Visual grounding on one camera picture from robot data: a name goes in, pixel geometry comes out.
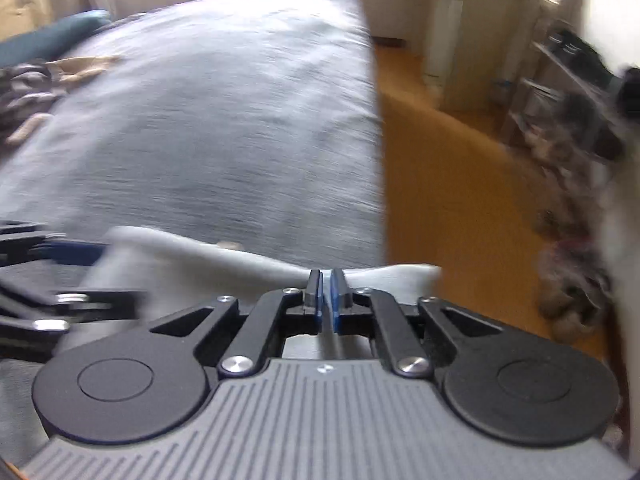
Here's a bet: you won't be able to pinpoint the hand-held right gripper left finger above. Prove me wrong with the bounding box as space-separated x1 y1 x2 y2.
149 269 325 378

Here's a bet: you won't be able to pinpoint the light desk with drawers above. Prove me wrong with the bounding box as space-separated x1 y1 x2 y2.
411 0 544 117

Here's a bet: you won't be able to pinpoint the grey fluffy slippers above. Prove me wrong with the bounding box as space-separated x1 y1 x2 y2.
534 239 617 344

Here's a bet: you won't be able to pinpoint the dark plaid shirt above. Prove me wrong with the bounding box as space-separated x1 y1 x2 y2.
0 59 69 132

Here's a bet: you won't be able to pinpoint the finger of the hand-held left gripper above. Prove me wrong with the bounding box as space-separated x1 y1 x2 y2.
0 219 112 272
0 280 149 363

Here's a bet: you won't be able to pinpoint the grey hoodie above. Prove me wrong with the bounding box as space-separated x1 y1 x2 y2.
59 225 444 362

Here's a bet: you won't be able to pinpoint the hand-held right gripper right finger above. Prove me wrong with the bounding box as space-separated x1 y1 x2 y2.
329 268 503 378

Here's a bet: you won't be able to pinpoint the beige knit cloth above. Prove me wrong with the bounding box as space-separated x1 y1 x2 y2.
6 111 54 147

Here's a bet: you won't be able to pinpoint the metal shoe rack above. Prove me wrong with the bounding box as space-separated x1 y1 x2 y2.
499 19 627 162

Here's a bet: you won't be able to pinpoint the white cloth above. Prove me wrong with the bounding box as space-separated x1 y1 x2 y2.
46 54 122 84

